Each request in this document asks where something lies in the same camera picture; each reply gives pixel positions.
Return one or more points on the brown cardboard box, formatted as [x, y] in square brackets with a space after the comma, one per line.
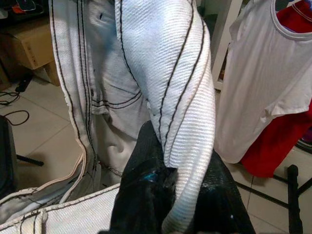
[29, 48]

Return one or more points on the white sleeveless shirt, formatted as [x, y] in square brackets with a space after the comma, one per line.
[256, 73]

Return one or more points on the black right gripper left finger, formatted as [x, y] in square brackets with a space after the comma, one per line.
[141, 195]

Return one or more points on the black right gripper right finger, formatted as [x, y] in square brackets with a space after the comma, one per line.
[219, 207]

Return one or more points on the red shirt white trim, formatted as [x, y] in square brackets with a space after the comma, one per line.
[280, 146]

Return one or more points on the black power strip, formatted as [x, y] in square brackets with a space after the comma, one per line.
[23, 85]

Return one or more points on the pale denim jeans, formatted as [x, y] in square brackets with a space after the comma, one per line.
[158, 61]

